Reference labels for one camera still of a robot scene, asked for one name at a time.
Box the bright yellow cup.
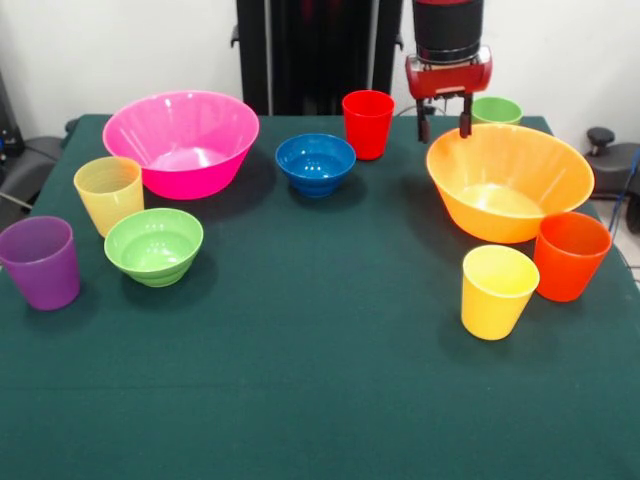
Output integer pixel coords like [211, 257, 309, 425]
[460, 244, 541, 342]

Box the orange-red cup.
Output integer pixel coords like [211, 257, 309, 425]
[532, 211, 613, 303]

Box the green cup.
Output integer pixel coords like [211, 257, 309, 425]
[471, 96, 524, 126]

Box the dark grey stand base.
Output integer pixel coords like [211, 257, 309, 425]
[0, 134, 66, 214]

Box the dark green table cloth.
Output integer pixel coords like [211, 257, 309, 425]
[0, 113, 640, 480]

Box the small green bowl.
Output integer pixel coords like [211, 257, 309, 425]
[103, 207, 205, 288]

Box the small blue bowl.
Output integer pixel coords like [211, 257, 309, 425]
[274, 132, 357, 199]

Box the pale yellow translucent cup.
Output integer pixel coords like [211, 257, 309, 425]
[73, 155, 146, 239]

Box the purple cup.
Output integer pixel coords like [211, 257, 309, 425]
[0, 215, 81, 312]

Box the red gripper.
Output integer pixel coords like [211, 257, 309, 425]
[404, 45, 494, 145]

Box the large orange bowl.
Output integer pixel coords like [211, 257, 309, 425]
[425, 123, 596, 245]

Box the large pink bowl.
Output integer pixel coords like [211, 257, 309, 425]
[102, 89, 261, 201]

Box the red cup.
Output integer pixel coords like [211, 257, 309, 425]
[341, 89, 396, 162]

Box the black stand base with knob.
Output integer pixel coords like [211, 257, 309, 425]
[579, 126, 640, 202]

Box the blue cable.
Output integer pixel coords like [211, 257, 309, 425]
[607, 149, 640, 236]

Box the black equipment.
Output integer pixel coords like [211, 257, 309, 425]
[0, 69, 25, 157]

